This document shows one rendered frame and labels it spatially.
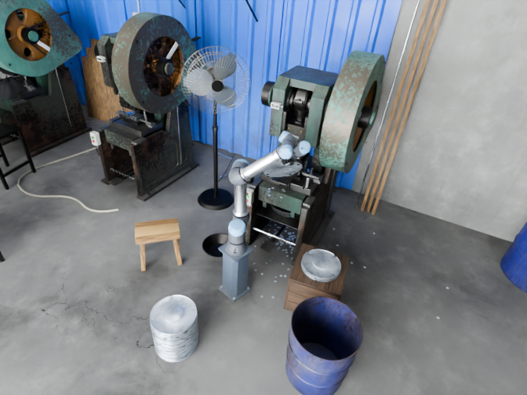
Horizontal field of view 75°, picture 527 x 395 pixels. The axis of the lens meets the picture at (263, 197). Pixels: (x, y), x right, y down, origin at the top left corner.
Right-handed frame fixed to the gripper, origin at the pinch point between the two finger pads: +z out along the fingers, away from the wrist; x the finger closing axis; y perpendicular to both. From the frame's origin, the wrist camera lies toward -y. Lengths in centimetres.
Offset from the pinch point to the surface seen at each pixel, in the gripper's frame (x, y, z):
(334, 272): 84, -20, 8
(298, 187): 15.6, -23.3, 34.1
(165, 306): 75, 96, 28
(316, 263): 75, -12, 16
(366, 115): -16, -53, -31
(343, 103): -19, -23, -49
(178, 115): -99, 35, 142
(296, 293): 92, 6, 24
